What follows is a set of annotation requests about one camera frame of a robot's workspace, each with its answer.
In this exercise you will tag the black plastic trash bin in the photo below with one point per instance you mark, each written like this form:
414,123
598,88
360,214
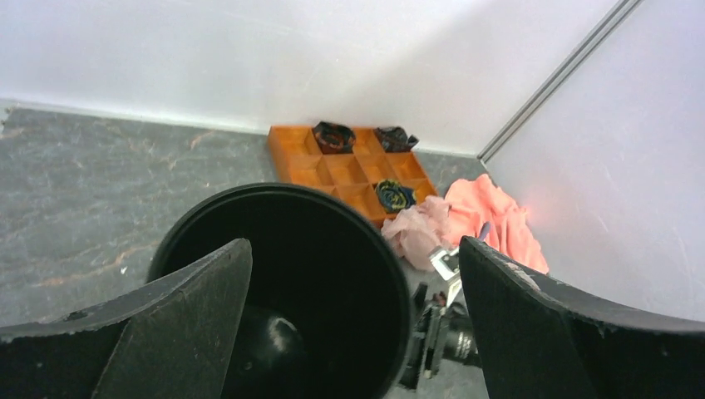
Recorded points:
328,311

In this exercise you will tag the pink translucent trash bag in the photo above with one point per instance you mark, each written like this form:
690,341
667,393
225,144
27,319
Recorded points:
415,233

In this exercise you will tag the black bag roll front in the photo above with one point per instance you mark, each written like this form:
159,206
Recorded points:
394,196

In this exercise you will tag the orange compartment tray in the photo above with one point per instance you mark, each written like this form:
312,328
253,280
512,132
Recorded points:
350,177

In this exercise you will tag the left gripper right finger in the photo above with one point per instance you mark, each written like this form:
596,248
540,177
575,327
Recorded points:
540,338

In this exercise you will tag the black bag roll left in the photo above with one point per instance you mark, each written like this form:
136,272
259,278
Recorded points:
334,139

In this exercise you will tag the black bag roll right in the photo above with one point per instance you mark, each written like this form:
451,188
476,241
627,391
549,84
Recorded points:
394,139

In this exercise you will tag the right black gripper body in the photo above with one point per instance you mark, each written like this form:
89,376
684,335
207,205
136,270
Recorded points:
442,331

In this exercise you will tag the black bag roll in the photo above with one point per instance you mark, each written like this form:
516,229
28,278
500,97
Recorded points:
394,139
334,139
394,196

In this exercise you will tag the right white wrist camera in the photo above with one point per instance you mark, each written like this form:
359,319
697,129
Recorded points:
446,263

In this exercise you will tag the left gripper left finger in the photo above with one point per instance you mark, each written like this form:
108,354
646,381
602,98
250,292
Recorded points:
171,338

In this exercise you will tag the salmon pink cloth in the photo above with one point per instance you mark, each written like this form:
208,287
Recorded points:
474,203

